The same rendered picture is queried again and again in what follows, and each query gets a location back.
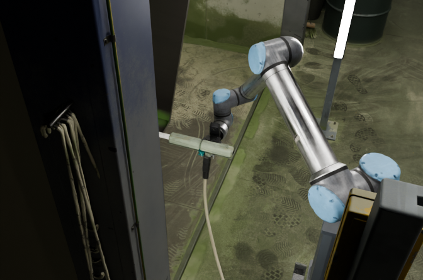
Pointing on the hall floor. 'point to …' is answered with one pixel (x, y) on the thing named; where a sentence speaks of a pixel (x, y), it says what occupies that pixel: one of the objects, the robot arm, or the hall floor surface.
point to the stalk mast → (389, 232)
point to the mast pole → (330, 92)
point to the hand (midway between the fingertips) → (206, 152)
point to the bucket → (316, 0)
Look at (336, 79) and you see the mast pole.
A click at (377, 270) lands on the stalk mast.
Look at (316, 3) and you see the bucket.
